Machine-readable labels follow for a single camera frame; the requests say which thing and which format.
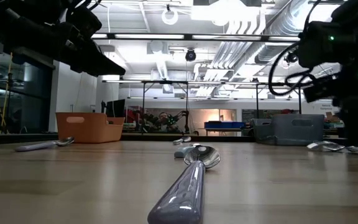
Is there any silver ventilation duct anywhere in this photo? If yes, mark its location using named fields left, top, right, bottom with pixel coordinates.
left=255, top=0, right=332, bottom=65

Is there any black computer monitor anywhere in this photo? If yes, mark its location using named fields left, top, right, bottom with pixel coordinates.
left=100, top=98, right=126, bottom=118

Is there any black right camera cable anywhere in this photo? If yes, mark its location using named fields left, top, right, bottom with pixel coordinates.
left=267, top=40, right=318, bottom=97

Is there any person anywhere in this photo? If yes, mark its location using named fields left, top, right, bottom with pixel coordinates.
left=157, top=111, right=173, bottom=131

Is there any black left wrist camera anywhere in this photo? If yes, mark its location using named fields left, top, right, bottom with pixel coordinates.
left=68, top=5, right=103, bottom=40

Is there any round ceiling lamp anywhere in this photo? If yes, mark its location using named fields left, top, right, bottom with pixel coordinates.
left=162, top=8, right=179, bottom=26

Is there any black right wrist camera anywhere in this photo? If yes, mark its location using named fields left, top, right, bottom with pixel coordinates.
left=303, top=76, right=338, bottom=103

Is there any red machine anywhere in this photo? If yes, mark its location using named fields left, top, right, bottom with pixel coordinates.
left=125, top=105, right=144, bottom=125

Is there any black ceiling-hung camera rig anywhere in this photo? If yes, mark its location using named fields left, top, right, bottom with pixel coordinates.
left=284, top=51, right=300, bottom=65

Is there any blue plastic crate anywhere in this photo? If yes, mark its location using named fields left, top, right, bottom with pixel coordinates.
left=204, top=121, right=247, bottom=129

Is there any grey plastic bin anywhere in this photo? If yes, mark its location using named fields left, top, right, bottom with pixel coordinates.
left=252, top=113, right=325, bottom=147

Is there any brown cardboard box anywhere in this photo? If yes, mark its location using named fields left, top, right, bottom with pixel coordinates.
left=324, top=111, right=342, bottom=123

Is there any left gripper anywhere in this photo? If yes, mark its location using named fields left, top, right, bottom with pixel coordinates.
left=7, top=11, right=127, bottom=78

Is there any orange plastic bin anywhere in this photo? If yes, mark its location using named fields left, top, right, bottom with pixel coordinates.
left=55, top=111, right=126, bottom=144

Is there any black metal workstation frame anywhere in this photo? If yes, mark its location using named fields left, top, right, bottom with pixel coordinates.
left=142, top=80, right=190, bottom=134
left=255, top=82, right=303, bottom=116

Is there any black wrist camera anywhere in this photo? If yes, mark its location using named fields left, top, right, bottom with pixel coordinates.
left=68, top=5, right=103, bottom=40
left=303, top=76, right=338, bottom=103

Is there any purple handled spoon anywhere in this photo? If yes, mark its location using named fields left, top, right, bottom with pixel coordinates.
left=14, top=136, right=75, bottom=152
left=306, top=141, right=358, bottom=153
left=147, top=144, right=222, bottom=224

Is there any black tripod stand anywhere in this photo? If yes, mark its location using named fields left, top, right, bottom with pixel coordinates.
left=0, top=72, right=21, bottom=134

